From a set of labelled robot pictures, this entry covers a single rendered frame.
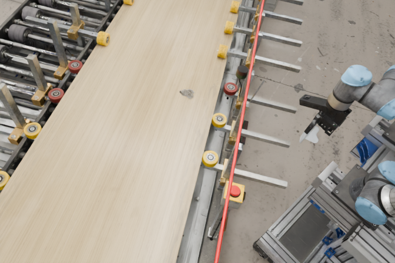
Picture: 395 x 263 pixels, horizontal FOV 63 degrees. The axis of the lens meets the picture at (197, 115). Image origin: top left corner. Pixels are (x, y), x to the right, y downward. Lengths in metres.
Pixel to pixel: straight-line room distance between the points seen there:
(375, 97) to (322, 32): 3.19
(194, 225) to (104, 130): 0.68
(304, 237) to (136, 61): 1.57
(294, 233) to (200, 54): 1.33
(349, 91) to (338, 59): 2.87
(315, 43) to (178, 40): 2.20
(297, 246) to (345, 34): 2.80
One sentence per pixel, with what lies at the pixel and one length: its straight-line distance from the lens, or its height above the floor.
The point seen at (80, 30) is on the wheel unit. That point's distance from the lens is 2.16.
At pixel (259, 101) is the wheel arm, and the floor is 0.86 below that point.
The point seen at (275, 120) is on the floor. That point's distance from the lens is 3.06.
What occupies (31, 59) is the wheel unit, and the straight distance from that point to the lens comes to 1.82.
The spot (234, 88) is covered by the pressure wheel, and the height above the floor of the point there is 0.90.
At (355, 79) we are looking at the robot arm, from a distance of 1.08.
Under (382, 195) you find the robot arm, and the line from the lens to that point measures 1.37.
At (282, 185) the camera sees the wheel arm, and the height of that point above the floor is 0.84.
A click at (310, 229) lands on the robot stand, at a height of 0.21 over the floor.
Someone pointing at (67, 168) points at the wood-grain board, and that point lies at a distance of 1.63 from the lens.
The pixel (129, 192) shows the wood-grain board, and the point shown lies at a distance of 1.54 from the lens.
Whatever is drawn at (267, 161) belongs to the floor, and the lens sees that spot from 2.79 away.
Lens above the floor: 2.31
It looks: 53 degrees down
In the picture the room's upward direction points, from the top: 11 degrees clockwise
